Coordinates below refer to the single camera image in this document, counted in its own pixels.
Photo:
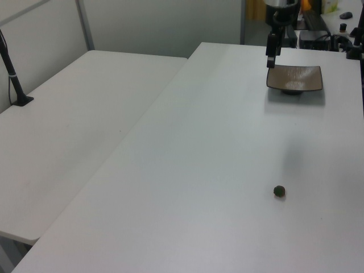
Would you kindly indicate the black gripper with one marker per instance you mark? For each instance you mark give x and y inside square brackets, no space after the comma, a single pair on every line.
[281,12]

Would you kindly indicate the red strawberry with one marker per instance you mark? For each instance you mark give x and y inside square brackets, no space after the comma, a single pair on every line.
[279,191]

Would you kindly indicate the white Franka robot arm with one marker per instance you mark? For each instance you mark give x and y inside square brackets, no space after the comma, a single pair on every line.
[280,2]

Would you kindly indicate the square brown ceramic plate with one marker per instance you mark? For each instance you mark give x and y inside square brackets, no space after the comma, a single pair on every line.
[295,78]

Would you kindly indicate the black electronics box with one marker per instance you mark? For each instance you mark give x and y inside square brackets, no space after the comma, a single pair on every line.
[314,38]

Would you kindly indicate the orange object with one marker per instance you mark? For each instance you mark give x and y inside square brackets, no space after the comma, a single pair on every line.
[305,4]

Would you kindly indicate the green and white box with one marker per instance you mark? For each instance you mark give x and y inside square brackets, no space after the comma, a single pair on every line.
[331,5]

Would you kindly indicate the black computer mouse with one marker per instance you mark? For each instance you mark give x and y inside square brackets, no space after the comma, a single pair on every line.
[346,15]

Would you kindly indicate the black clamp stand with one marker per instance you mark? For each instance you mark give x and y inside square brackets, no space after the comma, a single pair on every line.
[355,45]

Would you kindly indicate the grey metal partition post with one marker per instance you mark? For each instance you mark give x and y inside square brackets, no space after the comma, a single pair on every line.
[243,21]
[86,25]

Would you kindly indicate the black camera stand pole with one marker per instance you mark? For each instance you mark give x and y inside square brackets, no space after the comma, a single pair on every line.
[11,74]

